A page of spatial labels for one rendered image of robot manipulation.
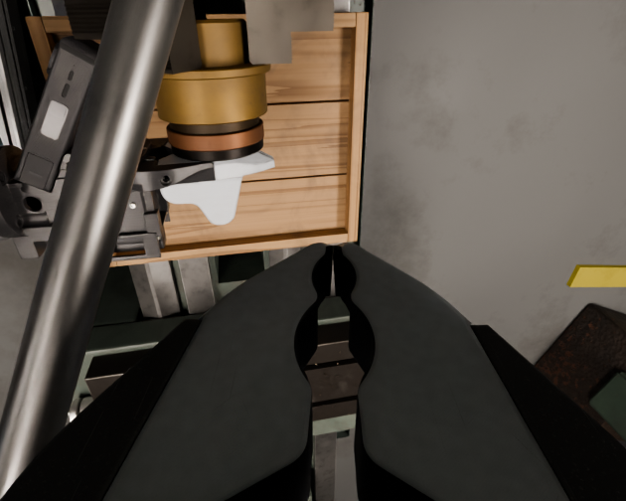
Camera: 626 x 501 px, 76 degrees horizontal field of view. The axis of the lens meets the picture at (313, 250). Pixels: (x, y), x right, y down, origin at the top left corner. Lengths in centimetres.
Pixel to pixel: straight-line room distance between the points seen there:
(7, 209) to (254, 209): 31
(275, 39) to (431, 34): 128
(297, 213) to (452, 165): 120
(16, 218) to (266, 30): 23
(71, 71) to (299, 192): 34
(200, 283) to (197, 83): 42
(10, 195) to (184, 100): 15
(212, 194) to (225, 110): 7
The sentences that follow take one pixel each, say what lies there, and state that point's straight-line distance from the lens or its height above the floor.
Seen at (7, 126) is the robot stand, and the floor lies 21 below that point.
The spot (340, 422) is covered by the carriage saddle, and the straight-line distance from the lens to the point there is 87.
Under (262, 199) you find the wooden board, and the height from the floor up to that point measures 89.
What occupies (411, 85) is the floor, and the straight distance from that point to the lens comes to 157.
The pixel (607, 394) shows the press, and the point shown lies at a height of 42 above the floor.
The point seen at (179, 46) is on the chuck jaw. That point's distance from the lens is 28.
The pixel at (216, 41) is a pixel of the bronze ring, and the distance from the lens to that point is 31.
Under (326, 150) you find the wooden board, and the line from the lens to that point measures 57.
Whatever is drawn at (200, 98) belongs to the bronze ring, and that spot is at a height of 112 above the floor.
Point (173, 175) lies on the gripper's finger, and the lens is 31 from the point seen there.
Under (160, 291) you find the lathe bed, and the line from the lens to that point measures 69.
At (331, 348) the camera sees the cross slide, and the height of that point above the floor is 97.
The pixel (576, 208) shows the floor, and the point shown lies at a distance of 220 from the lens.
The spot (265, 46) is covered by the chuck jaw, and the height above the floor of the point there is 110.
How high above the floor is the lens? 142
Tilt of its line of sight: 58 degrees down
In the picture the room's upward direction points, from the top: 159 degrees clockwise
